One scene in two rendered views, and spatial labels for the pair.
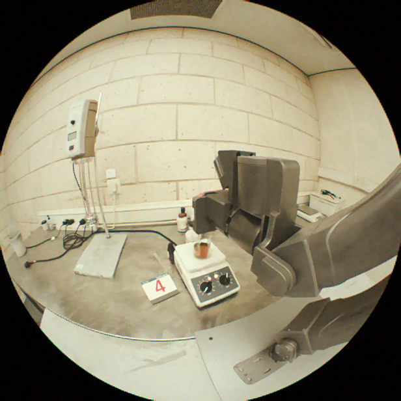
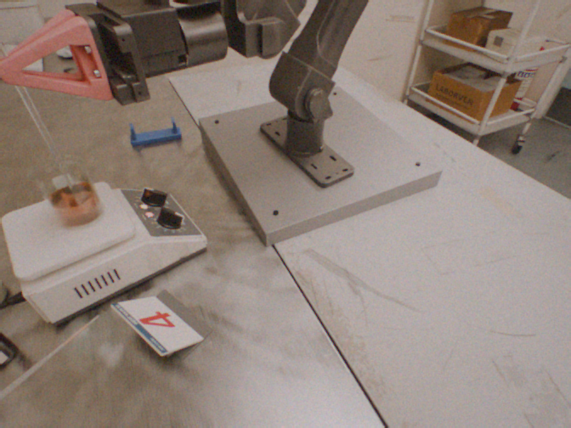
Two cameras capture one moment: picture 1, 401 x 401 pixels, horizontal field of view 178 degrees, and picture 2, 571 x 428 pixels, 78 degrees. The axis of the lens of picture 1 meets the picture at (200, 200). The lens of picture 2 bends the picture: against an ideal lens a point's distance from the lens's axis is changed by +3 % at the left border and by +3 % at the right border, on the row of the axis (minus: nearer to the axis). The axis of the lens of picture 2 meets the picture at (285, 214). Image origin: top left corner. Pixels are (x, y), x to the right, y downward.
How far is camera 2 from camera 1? 38 cm
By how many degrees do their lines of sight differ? 87
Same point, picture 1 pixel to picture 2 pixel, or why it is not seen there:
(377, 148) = not seen: outside the picture
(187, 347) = (295, 250)
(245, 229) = (208, 27)
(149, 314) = (245, 325)
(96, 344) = (418, 397)
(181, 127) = not seen: outside the picture
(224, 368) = (326, 194)
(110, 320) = (318, 407)
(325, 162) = not seen: outside the picture
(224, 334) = (267, 200)
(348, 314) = (322, 27)
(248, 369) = (327, 171)
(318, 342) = (327, 64)
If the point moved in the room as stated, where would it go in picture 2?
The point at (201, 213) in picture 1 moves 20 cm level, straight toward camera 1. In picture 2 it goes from (135, 56) to (347, 42)
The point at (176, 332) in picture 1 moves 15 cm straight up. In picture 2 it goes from (269, 270) to (265, 182)
